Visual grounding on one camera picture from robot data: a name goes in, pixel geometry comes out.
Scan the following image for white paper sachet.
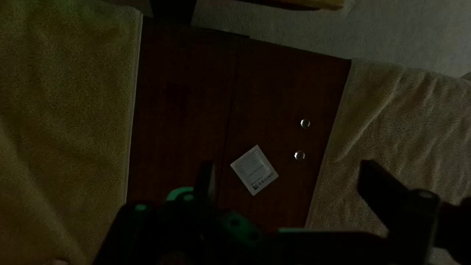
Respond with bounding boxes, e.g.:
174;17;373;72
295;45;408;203
229;144;282;197

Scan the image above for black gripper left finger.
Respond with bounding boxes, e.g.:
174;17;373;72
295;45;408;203
195;159;218;203

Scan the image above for beige towel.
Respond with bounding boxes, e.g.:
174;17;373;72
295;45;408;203
305;57;471;265

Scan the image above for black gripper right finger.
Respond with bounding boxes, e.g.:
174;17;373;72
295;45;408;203
357;157;442;252

